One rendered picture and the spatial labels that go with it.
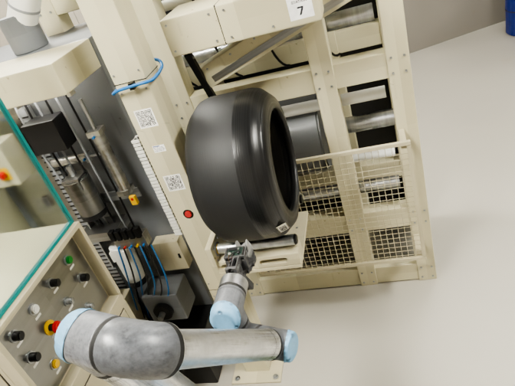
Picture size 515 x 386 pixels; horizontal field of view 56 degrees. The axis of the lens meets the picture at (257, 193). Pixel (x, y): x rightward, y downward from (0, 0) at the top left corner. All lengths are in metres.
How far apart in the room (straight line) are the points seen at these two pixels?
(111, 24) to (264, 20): 0.55
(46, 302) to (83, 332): 0.77
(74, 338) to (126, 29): 1.07
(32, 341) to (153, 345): 0.82
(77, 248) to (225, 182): 0.65
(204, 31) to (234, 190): 0.65
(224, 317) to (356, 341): 1.39
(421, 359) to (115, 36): 1.99
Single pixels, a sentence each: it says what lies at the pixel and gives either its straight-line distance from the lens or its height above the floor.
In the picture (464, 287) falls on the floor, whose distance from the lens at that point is 2.93.
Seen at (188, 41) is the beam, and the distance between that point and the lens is 1.99.
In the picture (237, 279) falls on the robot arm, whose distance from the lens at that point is 1.51.
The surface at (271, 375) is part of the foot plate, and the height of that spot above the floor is 0.01.
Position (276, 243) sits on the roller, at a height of 0.91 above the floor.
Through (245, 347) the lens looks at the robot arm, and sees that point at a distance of 1.27.
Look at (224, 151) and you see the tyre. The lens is 1.68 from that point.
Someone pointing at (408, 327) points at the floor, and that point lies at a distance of 2.75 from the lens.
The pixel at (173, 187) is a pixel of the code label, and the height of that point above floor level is 1.20.
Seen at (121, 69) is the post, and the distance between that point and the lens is 1.83.
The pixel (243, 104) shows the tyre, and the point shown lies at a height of 1.48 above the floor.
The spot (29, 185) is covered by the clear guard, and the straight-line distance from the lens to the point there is 1.80.
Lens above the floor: 2.09
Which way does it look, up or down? 31 degrees down
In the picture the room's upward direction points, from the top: 19 degrees counter-clockwise
